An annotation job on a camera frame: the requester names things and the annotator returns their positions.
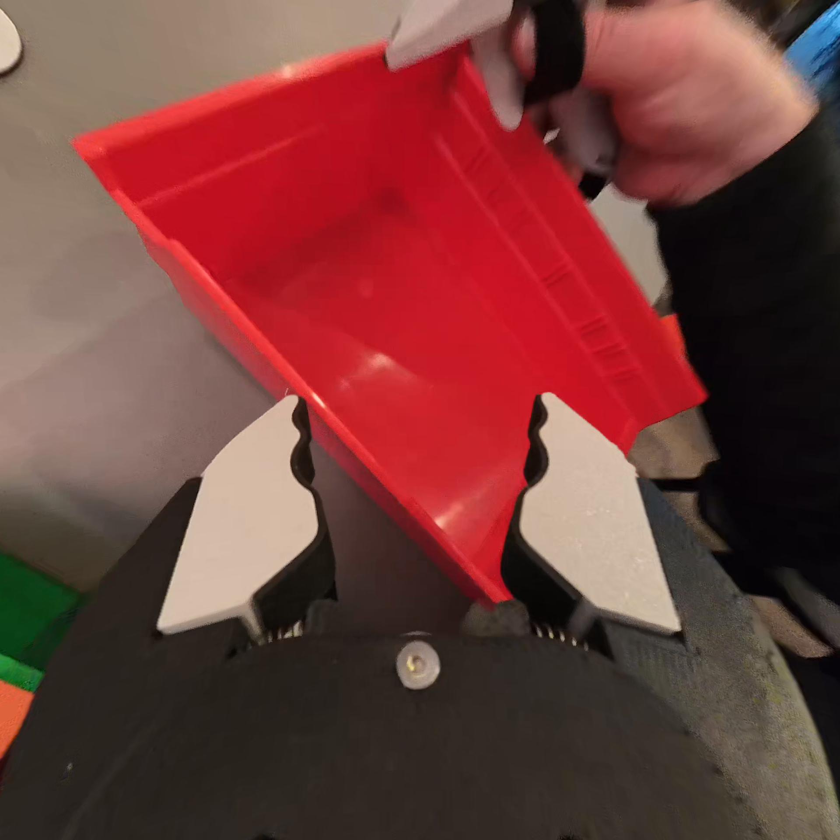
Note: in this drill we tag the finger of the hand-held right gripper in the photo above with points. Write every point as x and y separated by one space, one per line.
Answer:
502 79
446 26

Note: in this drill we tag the green plastic bin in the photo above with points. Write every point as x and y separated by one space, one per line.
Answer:
33 604

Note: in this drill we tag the blue plastic bin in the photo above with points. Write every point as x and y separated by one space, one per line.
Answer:
817 59

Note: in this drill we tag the orange plastic bin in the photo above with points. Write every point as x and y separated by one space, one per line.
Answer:
13 715

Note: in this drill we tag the red plastic bin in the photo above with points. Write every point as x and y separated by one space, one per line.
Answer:
394 295

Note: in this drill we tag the white round object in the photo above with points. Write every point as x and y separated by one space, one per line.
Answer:
8 43

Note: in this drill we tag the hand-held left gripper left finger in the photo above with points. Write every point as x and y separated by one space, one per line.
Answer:
243 525

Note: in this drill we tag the person's right hand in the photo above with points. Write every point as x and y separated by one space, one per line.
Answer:
695 98

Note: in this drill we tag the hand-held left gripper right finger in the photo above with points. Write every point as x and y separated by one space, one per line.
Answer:
590 525

